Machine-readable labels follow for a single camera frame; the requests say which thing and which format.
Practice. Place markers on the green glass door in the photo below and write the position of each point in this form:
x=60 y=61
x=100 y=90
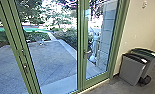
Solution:
x=82 y=43

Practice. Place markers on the grey indoor trash bin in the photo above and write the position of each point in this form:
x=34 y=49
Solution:
x=133 y=68

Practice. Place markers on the dark green bush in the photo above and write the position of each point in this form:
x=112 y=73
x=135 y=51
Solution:
x=68 y=36

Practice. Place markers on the grey building column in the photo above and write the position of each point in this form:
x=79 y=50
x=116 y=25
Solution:
x=108 y=33

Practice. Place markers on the small grey outdoor fixture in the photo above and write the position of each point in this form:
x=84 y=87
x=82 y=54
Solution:
x=41 y=41

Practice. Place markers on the low green hedge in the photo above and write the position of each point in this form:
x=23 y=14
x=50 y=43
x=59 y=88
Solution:
x=34 y=36

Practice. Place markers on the large outdoor tree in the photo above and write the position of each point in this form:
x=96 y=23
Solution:
x=29 y=13

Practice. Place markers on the green framed glass doors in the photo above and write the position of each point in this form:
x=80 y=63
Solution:
x=13 y=43

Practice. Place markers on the small white wall device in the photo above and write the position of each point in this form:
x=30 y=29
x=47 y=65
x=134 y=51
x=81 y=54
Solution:
x=144 y=4

